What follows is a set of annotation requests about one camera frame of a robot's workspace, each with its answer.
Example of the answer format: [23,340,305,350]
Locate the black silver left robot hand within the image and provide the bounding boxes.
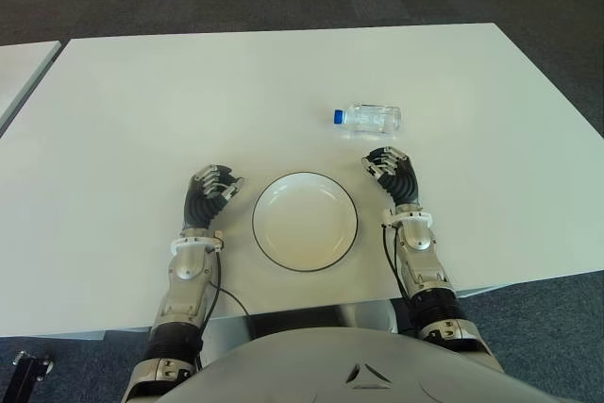
[182,163,245,233]

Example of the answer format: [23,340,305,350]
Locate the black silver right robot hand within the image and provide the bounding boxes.
[361,146,424,209]

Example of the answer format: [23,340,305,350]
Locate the clear bottle with blue cap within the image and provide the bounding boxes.
[332,102,404,140]

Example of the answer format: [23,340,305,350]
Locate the white plate with black rim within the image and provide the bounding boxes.
[251,171,359,275]

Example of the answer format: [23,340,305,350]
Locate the white robot waist cover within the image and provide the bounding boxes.
[329,301,397,334]

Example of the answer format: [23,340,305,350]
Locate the grey robot torso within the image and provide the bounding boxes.
[158,325,534,403]

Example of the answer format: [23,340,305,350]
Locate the white neighbouring table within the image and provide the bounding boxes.
[0,40,62,135]

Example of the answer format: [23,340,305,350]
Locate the black metal stand base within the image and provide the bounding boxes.
[11,350,56,403]

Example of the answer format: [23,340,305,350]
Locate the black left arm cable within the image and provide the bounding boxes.
[195,249,251,371]

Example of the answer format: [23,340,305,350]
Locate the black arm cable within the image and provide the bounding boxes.
[195,249,251,371]
[381,223,419,338]

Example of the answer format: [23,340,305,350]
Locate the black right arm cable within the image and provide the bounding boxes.
[381,223,419,338]

